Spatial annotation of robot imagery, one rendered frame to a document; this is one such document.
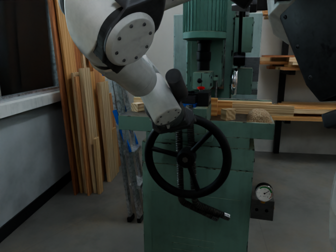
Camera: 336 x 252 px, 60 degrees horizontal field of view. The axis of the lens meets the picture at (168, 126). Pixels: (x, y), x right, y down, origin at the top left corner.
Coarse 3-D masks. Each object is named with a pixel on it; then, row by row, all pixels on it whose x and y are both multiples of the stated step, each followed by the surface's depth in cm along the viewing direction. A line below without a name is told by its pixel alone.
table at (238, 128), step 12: (120, 120) 118; (132, 120) 116; (144, 120) 115; (216, 120) 108; (228, 120) 108; (240, 120) 108; (168, 132) 103; (228, 132) 108; (240, 132) 106; (252, 132) 105; (264, 132) 104
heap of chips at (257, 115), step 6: (258, 108) 111; (246, 114) 118; (252, 114) 107; (258, 114) 106; (264, 114) 106; (246, 120) 107; (252, 120) 106; (258, 120) 105; (264, 120) 105; (270, 120) 106
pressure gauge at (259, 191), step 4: (260, 184) 104; (264, 184) 103; (268, 184) 104; (256, 188) 103; (260, 188) 103; (264, 188) 103; (268, 188) 102; (256, 192) 104; (260, 192) 103; (264, 192) 103; (268, 192) 102; (272, 192) 102; (256, 196) 104; (260, 196) 104; (264, 196) 103; (268, 196) 103; (272, 196) 102; (260, 200) 104; (264, 200) 103; (268, 200) 103
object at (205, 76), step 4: (196, 72) 117; (200, 72) 117; (204, 72) 116; (208, 72) 116; (212, 72) 124; (196, 76) 117; (200, 76) 117; (204, 76) 117; (208, 76) 116; (212, 76) 125; (196, 80) 118; (204, 80) 117; (208, 80) 117; (212, 80) 126; (196, 84) 118; (200, 84) 118; (204, 84) 117; (208, 84) 117; (212, 84) 127; (196, 88) 119; (204, 88) 118; (208, 88) 117
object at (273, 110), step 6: (234, 108) 120; (240, 108) 120; (246, 108) 119; (252, 108) 119; (264, 108) 117; (270, 108) 117; (276, 108) 116; (282, 108) 116; (288, 108) 115; (270, 114) 117; (276, 114) 117; (282, 114) 116; (288, 114) 116
